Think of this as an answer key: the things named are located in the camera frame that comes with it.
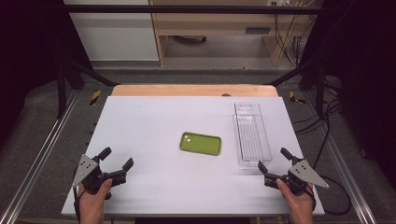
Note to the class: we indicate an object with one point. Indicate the black frame strut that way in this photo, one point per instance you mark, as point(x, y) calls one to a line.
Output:
point(77, 73)
point(311, 74)

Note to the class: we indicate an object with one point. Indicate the black horizontal frame bar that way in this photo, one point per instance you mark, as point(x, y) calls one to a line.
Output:
point(186, 9)

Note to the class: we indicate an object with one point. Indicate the wooden desk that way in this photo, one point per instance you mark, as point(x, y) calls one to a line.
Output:
point(211, 23)

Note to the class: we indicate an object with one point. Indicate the light wooden table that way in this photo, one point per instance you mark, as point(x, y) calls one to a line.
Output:
point(171, 90)

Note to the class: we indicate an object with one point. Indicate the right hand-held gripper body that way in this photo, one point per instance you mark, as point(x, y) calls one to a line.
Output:
point(303, 174)

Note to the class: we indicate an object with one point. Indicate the white cabinet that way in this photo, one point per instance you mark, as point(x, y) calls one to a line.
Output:
point(115, 37)

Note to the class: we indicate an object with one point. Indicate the clear plastic tray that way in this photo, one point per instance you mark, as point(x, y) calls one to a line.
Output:
point(250, 137)

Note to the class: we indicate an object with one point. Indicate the person's right hand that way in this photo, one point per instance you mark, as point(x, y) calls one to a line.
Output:
point(299, 208)

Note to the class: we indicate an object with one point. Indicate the green phone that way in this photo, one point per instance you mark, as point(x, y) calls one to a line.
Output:
point(202, 144)

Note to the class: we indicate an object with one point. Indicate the aluminium rail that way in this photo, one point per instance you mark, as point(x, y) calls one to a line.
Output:
point(345, 174)
point(37, 161)

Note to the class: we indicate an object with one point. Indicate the person's left hand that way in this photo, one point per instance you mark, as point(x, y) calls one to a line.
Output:
point(91, 207)

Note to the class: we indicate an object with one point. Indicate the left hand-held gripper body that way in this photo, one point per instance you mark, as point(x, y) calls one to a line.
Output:
point(90, 174)

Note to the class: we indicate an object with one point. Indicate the black curtain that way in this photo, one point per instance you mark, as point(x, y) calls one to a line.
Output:
point(28, 46)
point(367, 62)

